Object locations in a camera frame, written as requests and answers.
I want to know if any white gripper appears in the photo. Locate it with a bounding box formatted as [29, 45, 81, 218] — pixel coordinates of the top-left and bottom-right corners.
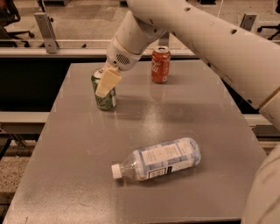
[95, 35, 146, 97]

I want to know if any green soda can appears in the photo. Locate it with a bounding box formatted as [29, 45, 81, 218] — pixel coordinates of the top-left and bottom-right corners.
[91, 68, 117, 111]

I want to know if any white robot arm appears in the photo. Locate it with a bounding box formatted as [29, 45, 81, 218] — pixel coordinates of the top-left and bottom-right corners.
[95, 0, 280, 129]

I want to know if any red cola can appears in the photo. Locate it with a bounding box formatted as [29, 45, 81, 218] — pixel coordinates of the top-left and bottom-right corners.
[151, 45, 171, 83]

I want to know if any clear blue-label plastic bottle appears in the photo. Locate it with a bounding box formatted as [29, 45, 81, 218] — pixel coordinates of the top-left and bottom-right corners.
[111, 137, 201, 181]

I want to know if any black office chair left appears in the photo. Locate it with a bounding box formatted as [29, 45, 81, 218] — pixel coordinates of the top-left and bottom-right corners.
[0, 0, 35, 48]

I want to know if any black chair base right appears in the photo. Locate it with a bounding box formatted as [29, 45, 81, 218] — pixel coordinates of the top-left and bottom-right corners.
[256, 24, 280, 41]

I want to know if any middle metal rail bracket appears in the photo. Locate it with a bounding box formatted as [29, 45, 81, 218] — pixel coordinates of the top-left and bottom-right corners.
[158, 31, 170, 46]

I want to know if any metal rail bracket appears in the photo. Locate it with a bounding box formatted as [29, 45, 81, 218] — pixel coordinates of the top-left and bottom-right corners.
[158, 31, 170, 46]
[34, 12, 59, 54]
[240, 14, 256, 32]

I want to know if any left metal rail bracket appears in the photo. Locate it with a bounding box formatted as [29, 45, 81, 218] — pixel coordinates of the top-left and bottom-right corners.
[34, 12, 59, 54]

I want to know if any grey horizontal rail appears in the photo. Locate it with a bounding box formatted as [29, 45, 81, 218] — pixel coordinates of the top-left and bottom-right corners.
[0, 47, 196, 59]

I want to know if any right metal rail bracket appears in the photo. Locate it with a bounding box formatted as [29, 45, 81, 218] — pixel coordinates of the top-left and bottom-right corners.
[240, 14, 256, 32]

